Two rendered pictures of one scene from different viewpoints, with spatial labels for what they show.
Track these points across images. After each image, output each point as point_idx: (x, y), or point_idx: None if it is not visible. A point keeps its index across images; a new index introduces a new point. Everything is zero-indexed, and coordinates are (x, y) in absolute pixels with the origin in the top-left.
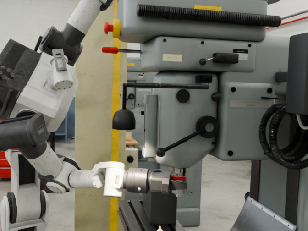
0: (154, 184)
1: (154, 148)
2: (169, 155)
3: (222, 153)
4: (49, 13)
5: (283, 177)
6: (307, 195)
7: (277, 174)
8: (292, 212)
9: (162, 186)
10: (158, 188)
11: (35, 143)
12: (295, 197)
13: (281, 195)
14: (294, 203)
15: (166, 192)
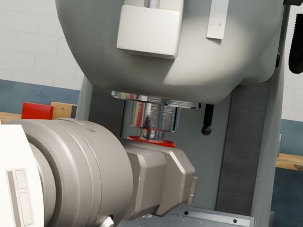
0: (150, 184)
1: (182, 19)
2: (256, 50)
3: (273, 58)
4: None
5: (213, 126)
6: (270, 152)
7: (190, 124)
8: (244, 192)
9: (183, 184)
10: (154, 199)
11: None
12: (254, 162)
13: (202, 166)
14: (250, 174)
15: (180, 206)
